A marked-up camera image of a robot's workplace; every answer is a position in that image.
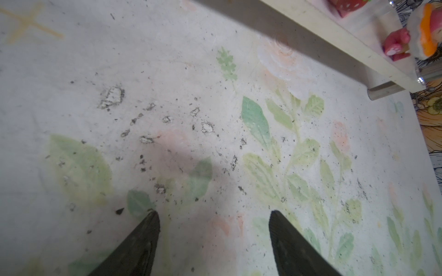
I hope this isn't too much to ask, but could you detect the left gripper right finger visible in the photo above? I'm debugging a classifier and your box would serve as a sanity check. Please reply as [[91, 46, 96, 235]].
[[268, 210, 341, 276]]

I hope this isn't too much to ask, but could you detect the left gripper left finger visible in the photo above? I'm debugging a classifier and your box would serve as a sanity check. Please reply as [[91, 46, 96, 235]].
[[90, 211, 160, 276]]

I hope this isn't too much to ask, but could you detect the pink toy with yellow flower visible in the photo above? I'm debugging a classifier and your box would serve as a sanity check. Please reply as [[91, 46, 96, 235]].
[[328, 0, 370, 18]]

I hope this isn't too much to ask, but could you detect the white two-tier shelf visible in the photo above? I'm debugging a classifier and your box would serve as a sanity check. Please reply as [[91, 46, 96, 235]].
[[266, 0, 442, 100]]

